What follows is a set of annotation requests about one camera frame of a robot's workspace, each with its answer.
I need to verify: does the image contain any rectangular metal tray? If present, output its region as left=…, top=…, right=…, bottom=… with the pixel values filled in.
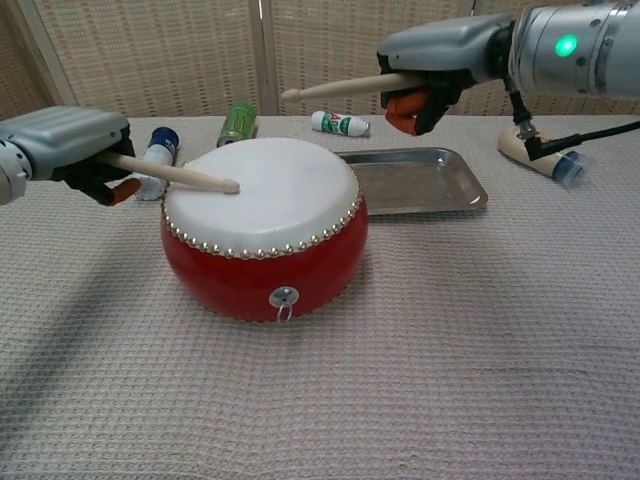
left=332, top=146, right=490, bottom=218

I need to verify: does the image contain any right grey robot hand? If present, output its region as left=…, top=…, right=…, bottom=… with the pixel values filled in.
left=375, top=13, right=516, bottom=137

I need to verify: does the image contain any wooden drumstick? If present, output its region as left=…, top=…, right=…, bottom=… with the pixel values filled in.
left=102, top=152, right=241, bottom=195
left=281, top=71, right=426, bottom=105

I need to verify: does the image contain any small white bottle green label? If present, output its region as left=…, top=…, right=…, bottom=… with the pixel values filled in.
left=310, top=110, right=372, bottom=138

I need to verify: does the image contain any woven folding screen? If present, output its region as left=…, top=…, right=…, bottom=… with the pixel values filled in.
left=0, top=0, right=640, bottom=124

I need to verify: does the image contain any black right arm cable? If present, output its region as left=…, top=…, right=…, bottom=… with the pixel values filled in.
left=507, top=84, right=640, bottom=162

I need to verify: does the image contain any red drum white skin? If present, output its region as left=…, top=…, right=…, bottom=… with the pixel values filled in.
left=159, top=137, right=370, bottom=325

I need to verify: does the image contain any cream mayonnaise squeeze bottle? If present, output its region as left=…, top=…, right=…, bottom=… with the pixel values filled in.
left=496, top=124, right=586, bottom=190

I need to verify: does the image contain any white bottle blue cap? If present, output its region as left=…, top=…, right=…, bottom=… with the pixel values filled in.
left=134, top=126, right=181, bottom=203

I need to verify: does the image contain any green drink can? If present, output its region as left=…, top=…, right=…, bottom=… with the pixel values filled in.
left=215, top=101, right=259, bottom=149

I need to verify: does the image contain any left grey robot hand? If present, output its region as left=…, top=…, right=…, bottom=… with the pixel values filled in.
left=0, top=105, right=143, bottom=207

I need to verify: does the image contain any beige woven tablecloth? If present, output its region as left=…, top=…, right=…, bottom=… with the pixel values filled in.
left=0, top=113, right=640, bottom=480

